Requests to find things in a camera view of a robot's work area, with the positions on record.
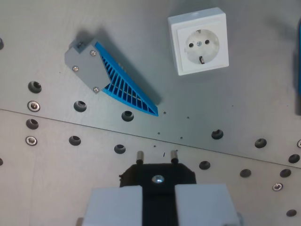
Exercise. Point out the silver hex socket screw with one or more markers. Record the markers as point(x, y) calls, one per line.
point(33, 106)
point(277, 187)
point(299, 143)
point(31, 140)

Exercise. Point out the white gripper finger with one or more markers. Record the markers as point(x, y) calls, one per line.
point(113, 207)
point(204, 204)

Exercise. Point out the grey and blue ribbed fixture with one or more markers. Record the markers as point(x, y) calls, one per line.
point(89, 66)

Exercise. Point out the white wall socket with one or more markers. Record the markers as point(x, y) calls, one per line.
point(198, 42)

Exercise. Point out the blue object with dark edge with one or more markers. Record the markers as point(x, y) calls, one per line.
point(297, 58)

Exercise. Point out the black two-pin power plug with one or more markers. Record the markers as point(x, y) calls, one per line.
point(160, 171)

